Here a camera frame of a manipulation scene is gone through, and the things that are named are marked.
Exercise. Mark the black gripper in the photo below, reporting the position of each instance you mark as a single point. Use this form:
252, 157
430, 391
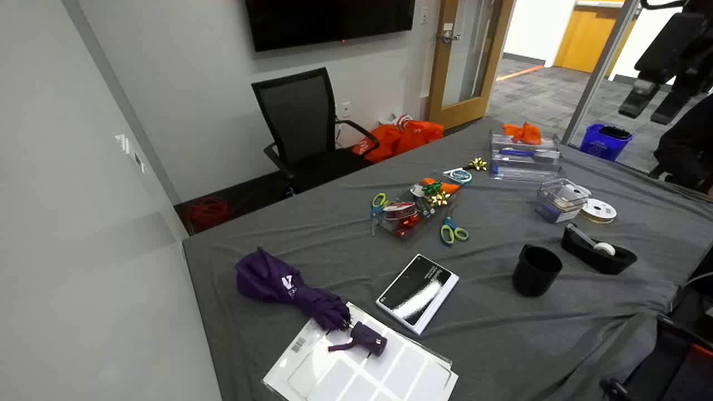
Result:
686, 47

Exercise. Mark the clear plastic container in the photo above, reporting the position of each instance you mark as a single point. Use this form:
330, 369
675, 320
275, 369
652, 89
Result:
557, 194
568, 214

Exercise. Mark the blue bin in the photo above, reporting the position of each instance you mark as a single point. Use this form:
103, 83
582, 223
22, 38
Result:
604, 142

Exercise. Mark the silver metal pole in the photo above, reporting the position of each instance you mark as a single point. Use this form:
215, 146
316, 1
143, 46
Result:
593, 80

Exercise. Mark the yellow wooden door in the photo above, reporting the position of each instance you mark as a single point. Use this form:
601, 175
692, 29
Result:
587, 36

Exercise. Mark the small white ribbon spool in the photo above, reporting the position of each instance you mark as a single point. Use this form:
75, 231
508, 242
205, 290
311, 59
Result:
575, 193

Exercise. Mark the large white ribbon spool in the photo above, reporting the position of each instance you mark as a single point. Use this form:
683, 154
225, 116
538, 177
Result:
597, 211

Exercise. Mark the orange ribbon bow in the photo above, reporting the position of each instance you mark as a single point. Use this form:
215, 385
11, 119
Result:
525, 133

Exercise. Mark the clear ridged organizer tray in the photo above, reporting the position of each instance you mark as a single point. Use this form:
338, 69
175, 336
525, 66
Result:
525, 160

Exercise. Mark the blue ribbon roll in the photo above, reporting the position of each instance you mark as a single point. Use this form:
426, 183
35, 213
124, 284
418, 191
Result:
546, 214

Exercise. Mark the gold gift bow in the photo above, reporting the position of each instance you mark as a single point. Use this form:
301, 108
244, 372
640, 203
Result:
477, 164
440, 199

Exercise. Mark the black cup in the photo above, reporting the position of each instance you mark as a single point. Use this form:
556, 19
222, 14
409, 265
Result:
535, 270

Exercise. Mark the teal tape roll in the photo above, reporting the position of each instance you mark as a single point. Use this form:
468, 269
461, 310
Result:
458, 177

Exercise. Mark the wooden framed glass door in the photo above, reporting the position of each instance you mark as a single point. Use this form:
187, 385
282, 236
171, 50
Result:
438, 74

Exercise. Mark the orange ribbon piece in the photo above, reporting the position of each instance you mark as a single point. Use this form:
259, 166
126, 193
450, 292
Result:
448, 185

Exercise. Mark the green gift bow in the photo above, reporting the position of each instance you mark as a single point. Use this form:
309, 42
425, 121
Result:
430, 187

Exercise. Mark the blue green scissors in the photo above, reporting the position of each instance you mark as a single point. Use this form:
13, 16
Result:
450, 234

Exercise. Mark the orange plastic bag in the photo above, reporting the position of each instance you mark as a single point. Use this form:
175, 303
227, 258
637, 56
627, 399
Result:
397, 140

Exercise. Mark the clear tray with bows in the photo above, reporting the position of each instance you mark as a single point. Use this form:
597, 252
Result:
409, 213

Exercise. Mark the grey table cloth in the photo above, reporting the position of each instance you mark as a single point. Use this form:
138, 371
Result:
481, 320

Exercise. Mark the red gift bow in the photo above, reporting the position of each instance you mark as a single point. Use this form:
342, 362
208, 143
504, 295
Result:
406, 226

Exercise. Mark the black white flat box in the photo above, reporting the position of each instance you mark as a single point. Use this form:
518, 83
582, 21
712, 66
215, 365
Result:
416, 285

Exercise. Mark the white label sheets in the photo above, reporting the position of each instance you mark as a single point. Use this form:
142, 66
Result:
403, 376

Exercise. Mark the purple folded umbrella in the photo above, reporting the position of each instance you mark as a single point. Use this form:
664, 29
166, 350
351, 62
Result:
275, 281

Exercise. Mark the black wall television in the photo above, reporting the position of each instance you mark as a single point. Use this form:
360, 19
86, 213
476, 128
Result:
326, 24

